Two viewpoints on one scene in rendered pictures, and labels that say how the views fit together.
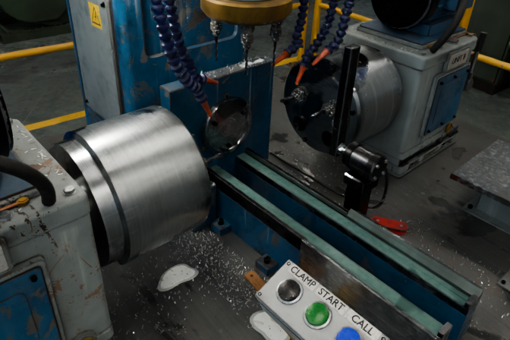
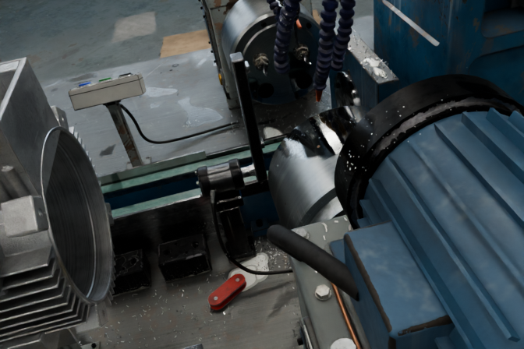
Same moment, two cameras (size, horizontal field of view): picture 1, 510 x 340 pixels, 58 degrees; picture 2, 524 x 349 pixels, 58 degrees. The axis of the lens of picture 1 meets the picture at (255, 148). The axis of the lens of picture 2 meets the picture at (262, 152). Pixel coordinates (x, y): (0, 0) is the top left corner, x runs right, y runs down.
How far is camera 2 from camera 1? 151 cm
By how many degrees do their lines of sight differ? 95
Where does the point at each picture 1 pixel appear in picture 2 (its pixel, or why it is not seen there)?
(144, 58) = not seen: outside the picture
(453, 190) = not seen: outside the picture
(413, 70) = not seen: hidden behind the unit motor
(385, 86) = (288, 196)
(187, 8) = not seen: outside the picture
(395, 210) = (249, 322)
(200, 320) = (228, 140)
